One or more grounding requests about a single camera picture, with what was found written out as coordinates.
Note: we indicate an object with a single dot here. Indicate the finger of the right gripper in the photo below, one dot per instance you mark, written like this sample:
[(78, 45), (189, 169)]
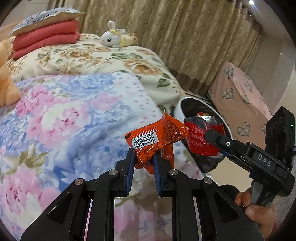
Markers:
[(231, 147)]

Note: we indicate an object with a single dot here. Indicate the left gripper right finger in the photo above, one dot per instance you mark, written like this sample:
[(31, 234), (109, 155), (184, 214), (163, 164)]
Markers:
[(201, 209)]

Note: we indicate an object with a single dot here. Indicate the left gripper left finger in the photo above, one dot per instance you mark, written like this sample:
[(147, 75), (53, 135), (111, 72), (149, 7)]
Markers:
[(85, 209)]

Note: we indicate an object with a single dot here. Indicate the red snack wrapper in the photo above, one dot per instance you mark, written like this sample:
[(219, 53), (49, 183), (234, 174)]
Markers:
[(198, 125)]

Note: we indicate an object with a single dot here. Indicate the orange snack bag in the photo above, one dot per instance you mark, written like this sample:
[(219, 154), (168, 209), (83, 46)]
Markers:
[(159, 136)]

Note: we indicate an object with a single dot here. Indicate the white trash bin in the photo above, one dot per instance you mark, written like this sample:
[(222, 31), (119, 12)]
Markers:
[(189, 107)]

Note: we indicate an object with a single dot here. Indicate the right hand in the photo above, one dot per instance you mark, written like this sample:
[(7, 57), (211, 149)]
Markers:
[(263, 216)]

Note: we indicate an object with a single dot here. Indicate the pink heart cloth cover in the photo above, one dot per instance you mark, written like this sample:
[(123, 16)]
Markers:
[(240, 103)]

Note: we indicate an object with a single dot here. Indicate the beige patterned curtain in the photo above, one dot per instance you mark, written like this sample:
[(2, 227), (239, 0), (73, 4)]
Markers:
[(193, 38)]

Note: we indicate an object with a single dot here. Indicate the brown bear plush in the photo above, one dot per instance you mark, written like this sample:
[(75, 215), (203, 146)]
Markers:
[(129, 40)]

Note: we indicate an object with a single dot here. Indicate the orange teddy bear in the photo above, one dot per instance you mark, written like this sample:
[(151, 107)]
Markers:
[(10, 93)]

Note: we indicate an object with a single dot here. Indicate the white rabbit plush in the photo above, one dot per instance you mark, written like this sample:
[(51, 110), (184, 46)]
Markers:
[(113, 37)]

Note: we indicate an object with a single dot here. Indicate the cream floral quilt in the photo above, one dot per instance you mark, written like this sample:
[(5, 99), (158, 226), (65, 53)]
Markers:
[(89, 56)]

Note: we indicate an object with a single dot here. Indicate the red folded blanket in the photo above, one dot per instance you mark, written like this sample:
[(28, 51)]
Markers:
[(55, 34)]

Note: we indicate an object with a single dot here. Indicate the blue patterned pillow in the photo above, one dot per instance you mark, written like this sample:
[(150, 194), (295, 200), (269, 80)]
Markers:
[(45, 18)]

